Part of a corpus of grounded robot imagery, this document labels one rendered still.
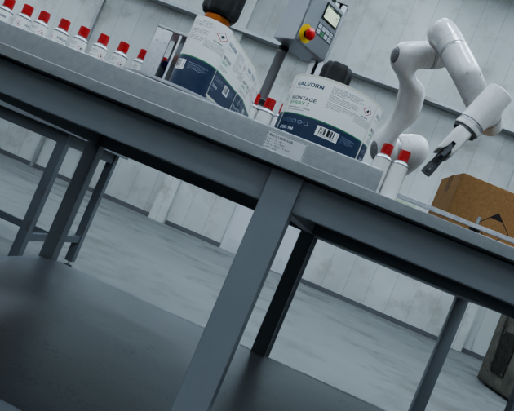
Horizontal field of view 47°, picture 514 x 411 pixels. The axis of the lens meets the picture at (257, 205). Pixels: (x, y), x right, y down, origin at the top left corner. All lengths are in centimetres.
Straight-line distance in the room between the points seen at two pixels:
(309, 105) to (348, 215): 27
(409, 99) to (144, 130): 139
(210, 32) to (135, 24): 1096
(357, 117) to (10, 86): 67
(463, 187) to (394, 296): 890
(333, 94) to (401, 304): 981
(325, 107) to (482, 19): 1078
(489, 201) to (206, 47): 115
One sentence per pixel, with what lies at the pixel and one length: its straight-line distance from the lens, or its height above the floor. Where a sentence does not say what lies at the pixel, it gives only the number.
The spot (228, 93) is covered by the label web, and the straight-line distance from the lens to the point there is 141.
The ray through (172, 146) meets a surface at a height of 78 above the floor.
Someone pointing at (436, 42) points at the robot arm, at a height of 149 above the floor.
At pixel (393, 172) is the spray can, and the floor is 101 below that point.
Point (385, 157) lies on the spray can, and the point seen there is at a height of 104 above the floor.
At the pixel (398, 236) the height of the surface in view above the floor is 78.
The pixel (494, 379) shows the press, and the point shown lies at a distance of 725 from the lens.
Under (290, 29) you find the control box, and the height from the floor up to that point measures 132.
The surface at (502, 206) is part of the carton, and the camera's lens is 208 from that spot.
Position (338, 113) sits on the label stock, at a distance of 118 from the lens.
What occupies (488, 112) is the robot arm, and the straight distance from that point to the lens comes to 189.
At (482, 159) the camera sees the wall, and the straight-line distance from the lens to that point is 1126.
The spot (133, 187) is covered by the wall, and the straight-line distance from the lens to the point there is 1148.
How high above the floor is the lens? 71
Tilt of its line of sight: 1 degrees up
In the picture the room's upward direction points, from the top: 23 degrees clockwise
